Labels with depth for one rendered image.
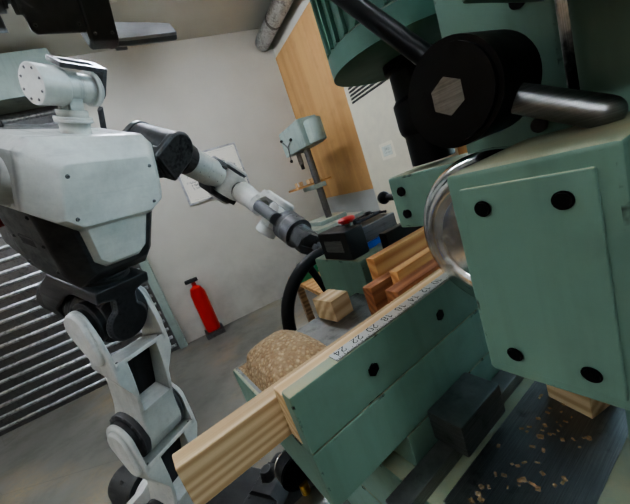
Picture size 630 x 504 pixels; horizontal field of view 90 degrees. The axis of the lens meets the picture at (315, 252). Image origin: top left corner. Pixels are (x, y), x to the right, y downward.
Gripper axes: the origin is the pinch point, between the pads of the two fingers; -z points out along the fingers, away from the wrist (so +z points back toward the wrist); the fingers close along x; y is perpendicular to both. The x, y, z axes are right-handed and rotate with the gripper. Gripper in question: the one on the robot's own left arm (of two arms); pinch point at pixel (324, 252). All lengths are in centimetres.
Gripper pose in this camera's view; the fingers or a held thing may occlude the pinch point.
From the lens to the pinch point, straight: 80.9
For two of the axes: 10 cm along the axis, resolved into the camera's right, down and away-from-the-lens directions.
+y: 4.6, -8.7, -1.9
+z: -6.2, -4.7, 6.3
